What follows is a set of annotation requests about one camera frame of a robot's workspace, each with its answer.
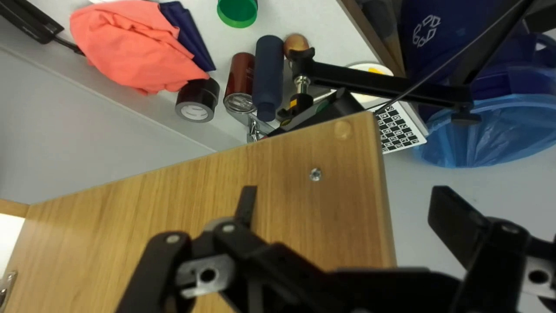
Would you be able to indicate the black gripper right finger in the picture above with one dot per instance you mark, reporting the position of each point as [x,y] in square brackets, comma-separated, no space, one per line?
[493,251]

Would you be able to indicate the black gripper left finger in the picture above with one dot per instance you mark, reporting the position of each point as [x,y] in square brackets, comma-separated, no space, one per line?
[175,268]

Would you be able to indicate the wooden cabinet door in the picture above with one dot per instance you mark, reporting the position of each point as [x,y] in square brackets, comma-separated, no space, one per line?
[321,190]

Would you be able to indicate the checkerboard calibration board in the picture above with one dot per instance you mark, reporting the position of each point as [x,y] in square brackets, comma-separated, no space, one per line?
[401,127]

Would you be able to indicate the blue recycling bin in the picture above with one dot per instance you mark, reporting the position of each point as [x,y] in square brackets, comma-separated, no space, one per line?
[515,94]

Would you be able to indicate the dark red can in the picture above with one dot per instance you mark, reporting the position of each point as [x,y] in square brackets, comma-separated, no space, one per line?
[239,89]

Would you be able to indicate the white plate with yellow food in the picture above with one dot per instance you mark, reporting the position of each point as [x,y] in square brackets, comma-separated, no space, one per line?
[371,66]

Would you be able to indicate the coral pink cloth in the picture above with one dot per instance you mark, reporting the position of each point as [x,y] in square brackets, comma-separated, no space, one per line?
[135,46]

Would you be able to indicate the dark blue bottle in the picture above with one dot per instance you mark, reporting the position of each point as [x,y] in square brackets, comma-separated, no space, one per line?
[269,77]

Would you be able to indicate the dark blue cloth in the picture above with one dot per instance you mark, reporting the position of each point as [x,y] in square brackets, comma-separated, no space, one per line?
[189,33]

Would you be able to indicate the brown egg toy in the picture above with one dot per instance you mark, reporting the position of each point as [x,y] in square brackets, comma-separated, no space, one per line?
[297,42]

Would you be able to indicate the blue cup with green rim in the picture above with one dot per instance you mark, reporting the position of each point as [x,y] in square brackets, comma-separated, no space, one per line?
[237,12]

